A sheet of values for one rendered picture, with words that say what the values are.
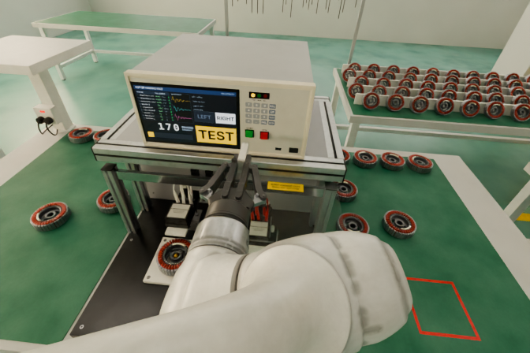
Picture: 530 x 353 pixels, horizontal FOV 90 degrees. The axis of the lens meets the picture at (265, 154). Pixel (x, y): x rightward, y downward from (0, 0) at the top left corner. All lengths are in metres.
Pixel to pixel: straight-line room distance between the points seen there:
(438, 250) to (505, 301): 0.20
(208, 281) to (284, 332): 0.16
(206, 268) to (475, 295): 0.90
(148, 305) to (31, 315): 0.31
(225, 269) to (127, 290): 0.62
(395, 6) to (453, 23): 1.38
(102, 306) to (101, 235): 0.27
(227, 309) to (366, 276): 0.13
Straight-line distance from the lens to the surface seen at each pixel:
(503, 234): 1.37
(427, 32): 7.66
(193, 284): 0.35
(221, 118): 0.67
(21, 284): 1.12
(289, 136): 0.68
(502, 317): 1.11
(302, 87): 0.61
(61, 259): 1.11
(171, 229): 0.87
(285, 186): 0.70
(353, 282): 0.27
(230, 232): 0.41
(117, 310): 0.92
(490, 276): 1.18
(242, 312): 0.19
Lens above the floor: 1.55
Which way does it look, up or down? 37 degrees down
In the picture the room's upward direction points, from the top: 3 degrees clockwise
